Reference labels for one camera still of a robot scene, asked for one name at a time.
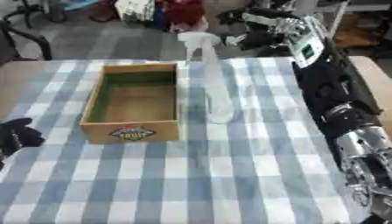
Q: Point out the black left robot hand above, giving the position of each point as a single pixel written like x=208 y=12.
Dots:
x=19 y=135

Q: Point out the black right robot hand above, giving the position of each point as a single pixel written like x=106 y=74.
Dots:
x=261 y=38

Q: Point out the silver and black right robot arm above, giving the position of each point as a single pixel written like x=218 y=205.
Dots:
x=331 y=87

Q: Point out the clear plastic spray bottle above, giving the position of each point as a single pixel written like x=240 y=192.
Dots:
x=218 y=87

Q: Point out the tan cardboard box green inside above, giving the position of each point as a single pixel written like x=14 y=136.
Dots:
x=133 y=100

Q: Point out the red bag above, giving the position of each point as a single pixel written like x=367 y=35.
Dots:
x=184 y=13

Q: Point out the white-legged table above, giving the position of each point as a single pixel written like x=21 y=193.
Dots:
x=352 y=7

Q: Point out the black chair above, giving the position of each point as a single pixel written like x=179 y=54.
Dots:
x=15 y=38

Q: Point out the white patterned bag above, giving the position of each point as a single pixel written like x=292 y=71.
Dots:
x=135 y=10

